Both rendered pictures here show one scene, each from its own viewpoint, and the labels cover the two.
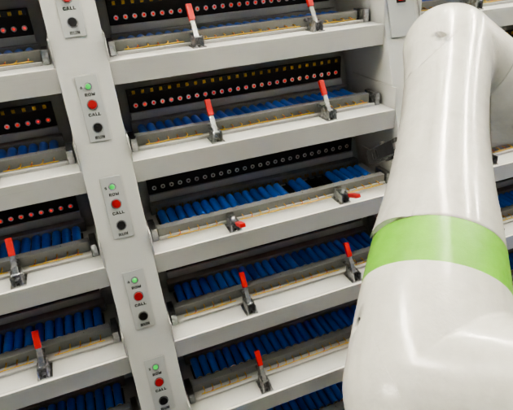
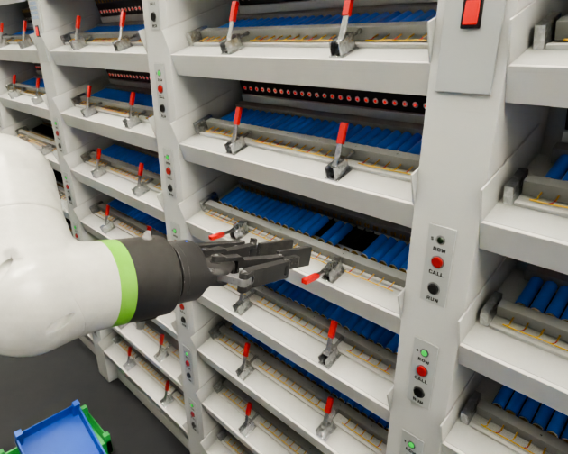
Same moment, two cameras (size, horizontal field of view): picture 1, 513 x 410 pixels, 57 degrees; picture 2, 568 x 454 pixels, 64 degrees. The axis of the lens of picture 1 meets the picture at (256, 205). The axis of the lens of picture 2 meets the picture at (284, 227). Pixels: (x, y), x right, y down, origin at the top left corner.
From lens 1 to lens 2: 1.06 m
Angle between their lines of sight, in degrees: 60
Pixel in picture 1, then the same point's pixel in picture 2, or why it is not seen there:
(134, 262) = (176, 218)
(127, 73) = (182, 68)
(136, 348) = not seen: hidden behind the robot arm
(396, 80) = (428, 162)
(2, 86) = (130, 60)
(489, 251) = not seen: outside the picture
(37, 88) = (143, 66)
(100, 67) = (166, 58)
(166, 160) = (196, 152)
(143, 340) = not seen: hidden behind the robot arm
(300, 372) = (270, 390)
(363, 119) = (365, 196)
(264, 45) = (273, 64)
